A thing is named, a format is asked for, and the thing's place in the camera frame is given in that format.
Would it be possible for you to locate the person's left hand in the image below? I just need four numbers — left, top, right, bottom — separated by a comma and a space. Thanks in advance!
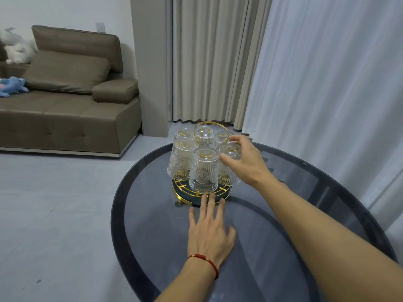
188, 192, 237, 269

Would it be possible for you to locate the person's right hand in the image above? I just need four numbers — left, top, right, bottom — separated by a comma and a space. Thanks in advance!
219, 135, 281, 189

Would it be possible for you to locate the ribbed clear glass tumbler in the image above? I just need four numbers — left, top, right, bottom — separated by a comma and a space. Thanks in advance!
217, 143, 242, 186

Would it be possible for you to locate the person's left forearm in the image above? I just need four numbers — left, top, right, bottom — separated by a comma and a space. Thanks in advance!
154, 257, 221, 302

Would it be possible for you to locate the person's right forearm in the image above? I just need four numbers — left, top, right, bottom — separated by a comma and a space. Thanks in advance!
252, 179, 403, 302

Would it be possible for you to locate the set of embossed drinking glasses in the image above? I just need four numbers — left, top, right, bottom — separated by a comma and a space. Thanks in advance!
167, 127, 233, 193

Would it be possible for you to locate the beige pleated curtain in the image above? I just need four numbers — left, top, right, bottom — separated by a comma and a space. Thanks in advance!
172, 0, 273, 131

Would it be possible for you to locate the white sheer curtain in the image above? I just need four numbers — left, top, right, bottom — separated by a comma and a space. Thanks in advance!
242, 0, 403, 249

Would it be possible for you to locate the brown fabric sofa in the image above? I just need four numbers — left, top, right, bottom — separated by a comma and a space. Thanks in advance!
0, 25, 142, 158

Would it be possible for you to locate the brown sofa cushion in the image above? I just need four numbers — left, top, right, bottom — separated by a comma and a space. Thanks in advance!
29, 50, 111, 95

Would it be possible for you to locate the blue plush toy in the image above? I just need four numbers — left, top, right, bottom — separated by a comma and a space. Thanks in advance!
0, 76, 30, 98

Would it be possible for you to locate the white plush toy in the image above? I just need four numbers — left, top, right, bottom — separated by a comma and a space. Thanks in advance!
0, 27, 38, 65

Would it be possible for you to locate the gold wire rack dark base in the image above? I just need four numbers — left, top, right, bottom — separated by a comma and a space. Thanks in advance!
171, 121, 234, 207

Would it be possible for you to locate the red string bracelet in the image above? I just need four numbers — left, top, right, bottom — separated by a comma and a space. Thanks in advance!
188, 254, 219, 280

